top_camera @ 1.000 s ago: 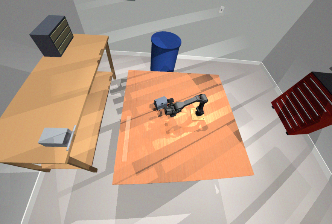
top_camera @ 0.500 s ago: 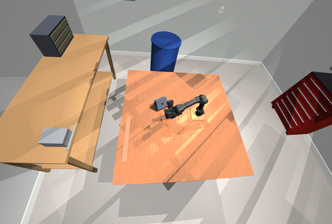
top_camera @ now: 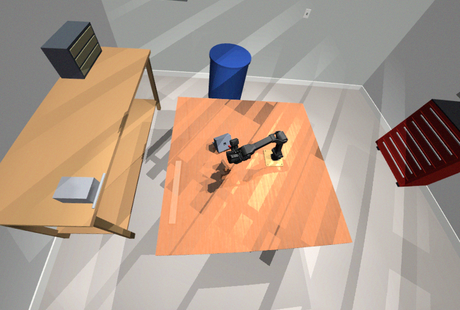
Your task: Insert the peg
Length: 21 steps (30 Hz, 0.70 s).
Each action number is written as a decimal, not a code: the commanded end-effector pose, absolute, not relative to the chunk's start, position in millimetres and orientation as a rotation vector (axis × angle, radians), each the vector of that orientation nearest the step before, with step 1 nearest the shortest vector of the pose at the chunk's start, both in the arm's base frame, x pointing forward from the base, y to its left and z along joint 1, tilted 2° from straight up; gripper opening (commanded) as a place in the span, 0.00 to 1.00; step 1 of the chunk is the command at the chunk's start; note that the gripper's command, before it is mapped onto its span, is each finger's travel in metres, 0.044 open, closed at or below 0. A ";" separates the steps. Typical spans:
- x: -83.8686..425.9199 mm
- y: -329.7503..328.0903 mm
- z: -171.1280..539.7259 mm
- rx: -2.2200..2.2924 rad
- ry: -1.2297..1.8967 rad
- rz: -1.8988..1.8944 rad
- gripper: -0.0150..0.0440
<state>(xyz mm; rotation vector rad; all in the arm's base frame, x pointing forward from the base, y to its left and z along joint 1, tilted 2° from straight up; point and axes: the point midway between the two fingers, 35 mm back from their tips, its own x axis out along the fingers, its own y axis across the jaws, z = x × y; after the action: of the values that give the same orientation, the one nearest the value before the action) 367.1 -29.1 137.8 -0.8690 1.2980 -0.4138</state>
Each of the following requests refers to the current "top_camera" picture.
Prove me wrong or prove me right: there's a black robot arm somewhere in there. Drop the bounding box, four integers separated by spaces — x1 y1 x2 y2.
226 131 288 164

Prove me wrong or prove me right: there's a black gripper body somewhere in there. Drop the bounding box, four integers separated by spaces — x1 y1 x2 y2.
229 138 242 164

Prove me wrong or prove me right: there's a grey metal panel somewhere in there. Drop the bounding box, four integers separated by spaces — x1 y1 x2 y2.
213 133 232 152

